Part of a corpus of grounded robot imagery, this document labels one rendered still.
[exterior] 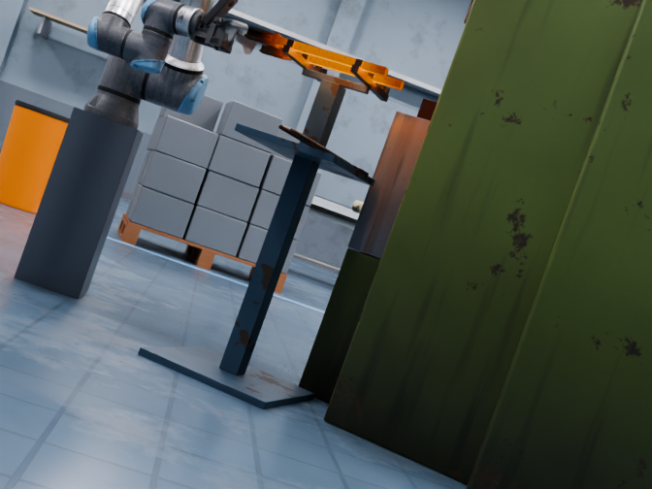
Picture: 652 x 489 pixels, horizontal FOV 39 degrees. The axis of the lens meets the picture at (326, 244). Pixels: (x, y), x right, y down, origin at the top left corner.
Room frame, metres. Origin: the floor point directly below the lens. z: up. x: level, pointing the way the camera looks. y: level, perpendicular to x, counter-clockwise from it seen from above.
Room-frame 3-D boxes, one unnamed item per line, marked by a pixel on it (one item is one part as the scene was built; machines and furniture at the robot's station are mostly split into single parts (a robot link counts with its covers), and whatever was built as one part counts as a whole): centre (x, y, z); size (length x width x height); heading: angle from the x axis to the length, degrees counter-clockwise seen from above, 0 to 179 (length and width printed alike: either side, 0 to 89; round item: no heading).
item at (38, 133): (5.52, 1.87, 0.30); 0.40 x 0.38 x 0.61; 6
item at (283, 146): (2.62, 0.13, 0.68); 0.40 x 0.30 x 0.02; 161
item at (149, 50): (2.67, 0.68, 0.82); 0.12 x 0.09 x 0.12; 89
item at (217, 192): (6.20, 0.79, 0.54); 1.09 x 0.73 x 1.08; 106
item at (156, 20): (2.67, 0.67, 0.93); 0.12 x 0.09 x 0.10; 71
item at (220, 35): (2.62, 0.51, 0.92); 0.12 x 0.08 x 0.09; 71
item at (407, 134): (2.88, -0.40, 0.69); 0.56 x 0.38 x 0.45; 68
